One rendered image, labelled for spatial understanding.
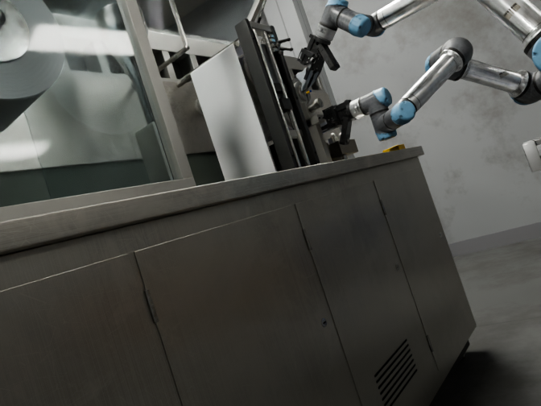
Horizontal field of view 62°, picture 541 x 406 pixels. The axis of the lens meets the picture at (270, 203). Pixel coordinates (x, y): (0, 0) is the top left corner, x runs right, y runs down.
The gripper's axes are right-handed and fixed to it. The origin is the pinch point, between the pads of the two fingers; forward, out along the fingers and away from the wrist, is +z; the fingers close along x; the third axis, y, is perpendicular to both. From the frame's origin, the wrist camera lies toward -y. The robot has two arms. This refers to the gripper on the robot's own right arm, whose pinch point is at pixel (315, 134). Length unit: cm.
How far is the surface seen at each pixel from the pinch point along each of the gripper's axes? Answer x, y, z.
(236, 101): 41.4, 15.6, 3.0
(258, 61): 49, 20, -16
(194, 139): 41, 11, 29
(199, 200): 109, -22, -33
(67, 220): 135, -20, -33
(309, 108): 11.3, 8.5, -7.7
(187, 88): 36, 33, 29
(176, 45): 33, 52, 30
